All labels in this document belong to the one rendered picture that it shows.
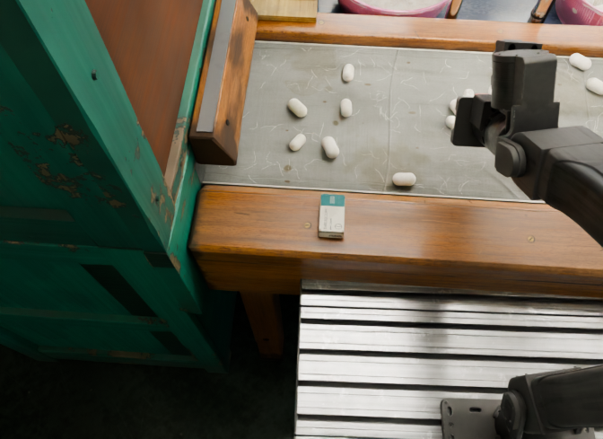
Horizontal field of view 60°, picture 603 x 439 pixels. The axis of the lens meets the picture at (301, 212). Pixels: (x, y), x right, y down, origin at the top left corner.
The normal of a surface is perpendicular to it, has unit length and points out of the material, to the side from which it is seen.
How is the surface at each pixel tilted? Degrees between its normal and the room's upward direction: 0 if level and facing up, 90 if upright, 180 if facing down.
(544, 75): 49
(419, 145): 0
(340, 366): 0
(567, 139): 31
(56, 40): 90
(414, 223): 0
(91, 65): 90
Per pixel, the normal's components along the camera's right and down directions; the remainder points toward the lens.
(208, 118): 0.00, -0.46
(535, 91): 0.11, 0.37
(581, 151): -0.07, -0.84
